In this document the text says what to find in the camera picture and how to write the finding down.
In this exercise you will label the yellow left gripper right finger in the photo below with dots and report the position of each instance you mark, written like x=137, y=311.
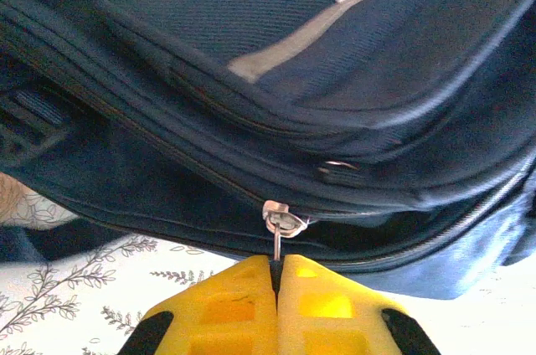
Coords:
x=331, y=309

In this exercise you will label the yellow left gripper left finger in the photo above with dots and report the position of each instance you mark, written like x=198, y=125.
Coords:
x=226, y=313

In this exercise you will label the silver zipper pull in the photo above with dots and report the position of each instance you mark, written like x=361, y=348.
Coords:
x=282, y=221

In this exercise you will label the navy blue backpack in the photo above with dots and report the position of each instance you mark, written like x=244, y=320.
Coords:
x=268, y=78

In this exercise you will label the floral tablecloth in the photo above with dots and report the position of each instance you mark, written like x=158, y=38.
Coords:
x=84, y=288

